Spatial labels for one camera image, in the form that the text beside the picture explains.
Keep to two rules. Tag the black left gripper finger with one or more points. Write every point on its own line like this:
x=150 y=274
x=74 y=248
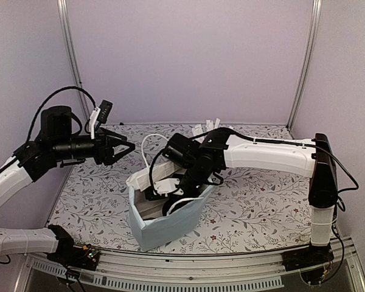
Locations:
x=115 y=139
x=120 y=149

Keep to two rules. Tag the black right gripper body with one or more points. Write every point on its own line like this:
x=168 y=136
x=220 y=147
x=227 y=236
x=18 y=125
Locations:
x=196 y=178

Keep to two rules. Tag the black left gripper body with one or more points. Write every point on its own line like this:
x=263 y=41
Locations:
x=100 y=154

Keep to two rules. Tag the light blue paper bag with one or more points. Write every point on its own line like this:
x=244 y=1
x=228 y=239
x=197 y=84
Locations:
x=148 y=226

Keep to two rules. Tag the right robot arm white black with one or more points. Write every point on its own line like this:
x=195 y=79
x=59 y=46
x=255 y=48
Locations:
x=208 y=154

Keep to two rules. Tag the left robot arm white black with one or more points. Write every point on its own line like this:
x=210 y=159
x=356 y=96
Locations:
x=62 y=141

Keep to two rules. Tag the bundle of white wrapped straws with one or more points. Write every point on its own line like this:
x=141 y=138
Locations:
x=209 y=125

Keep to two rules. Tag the floral patterned table mat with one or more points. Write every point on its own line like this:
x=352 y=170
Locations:
x=254 y=210

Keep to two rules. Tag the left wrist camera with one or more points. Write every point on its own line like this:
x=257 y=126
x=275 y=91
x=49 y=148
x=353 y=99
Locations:
x=99 y=116

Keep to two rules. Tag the front aluminium rail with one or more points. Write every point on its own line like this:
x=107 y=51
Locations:
x=249 y=271

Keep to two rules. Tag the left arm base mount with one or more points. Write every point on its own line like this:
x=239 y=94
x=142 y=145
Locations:
x=85 y=257

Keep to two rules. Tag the left aluminium frame post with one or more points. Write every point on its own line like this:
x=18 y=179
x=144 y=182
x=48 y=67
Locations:
x=63 y=15

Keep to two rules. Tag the aluminium frame post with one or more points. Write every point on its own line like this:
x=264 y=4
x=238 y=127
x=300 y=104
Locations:
x=63 y=15
x=308 y=55

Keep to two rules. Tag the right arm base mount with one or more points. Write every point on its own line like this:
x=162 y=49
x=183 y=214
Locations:
x=313 y=262

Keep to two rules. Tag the right aluminium frame post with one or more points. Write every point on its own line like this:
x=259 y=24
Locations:
x=308 y=55

